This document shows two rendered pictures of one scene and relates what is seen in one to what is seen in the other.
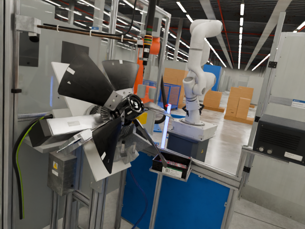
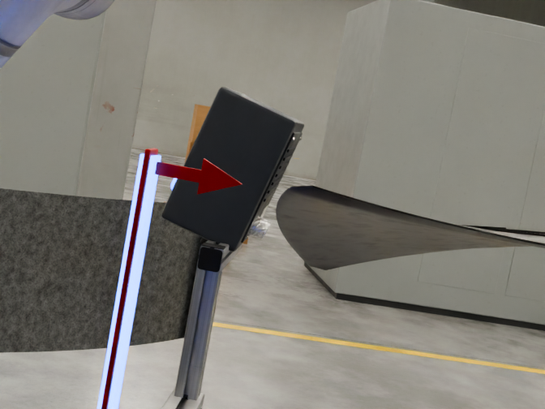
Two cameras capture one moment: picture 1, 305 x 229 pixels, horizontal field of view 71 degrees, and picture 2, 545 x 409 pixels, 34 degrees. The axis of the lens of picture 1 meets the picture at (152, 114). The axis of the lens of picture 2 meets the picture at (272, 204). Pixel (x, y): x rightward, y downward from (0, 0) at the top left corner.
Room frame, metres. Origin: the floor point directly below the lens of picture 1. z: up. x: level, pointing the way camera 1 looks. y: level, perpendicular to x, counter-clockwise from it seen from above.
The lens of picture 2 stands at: (1.69, 0.45, 1.23)
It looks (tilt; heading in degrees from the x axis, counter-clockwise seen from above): 5 degrees down; 241
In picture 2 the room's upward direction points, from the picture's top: 10 degrees clockwise
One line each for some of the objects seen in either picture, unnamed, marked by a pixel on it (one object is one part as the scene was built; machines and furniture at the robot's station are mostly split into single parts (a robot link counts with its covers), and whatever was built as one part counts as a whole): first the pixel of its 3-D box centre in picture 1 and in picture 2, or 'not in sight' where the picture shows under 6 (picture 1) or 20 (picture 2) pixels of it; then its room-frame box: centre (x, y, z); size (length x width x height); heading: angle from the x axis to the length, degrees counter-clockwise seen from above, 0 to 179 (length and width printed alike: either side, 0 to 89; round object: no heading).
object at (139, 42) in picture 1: (144, 51); not in sight; (1.18, 0.09, 1.49); 0.09 x 0.07 x 0.10; 92
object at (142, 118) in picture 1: (135, 117); not in sight; (1.65, 0.13, 1.02); 0.16 x 0.10 x 0.11; 57
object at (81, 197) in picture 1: (84, 199); not in sight; (1.19, 0.34, 0.56); 0.19 x 0.04 x 0.04; 57
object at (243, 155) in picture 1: (242, 161); (200, 320); (1.20, -0.56, 0.96); 0.03 x 0.03 x 0.20; 57
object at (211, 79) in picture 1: (202, 87); not in sight; (1.76, -0.37, 1.33); 0.19 x 0.12 x 0.24; 65
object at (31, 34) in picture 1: (34, 37); not in sight; (1.16, 0.67, 1.47); 0.05 x 0.04 x 0.05; 92
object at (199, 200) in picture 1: (166, 204); not in sight; (1.43, -0.20, 0.45); 0.82 x 0.02 x 0.66; 57
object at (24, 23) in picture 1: (27, 24); not in sight; (1.16, 0.71, 1.53); 0.10 x 0.07 x 0.09; 92
